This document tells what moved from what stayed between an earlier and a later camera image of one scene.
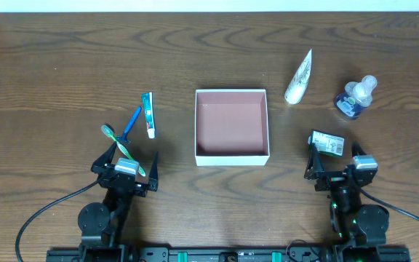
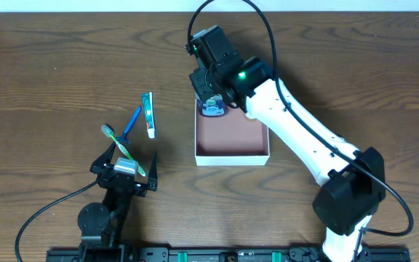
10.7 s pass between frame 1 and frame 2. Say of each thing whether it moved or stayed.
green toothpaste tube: stayed
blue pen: stayed
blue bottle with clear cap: moved
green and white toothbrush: stayed
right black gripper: moved
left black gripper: stayed
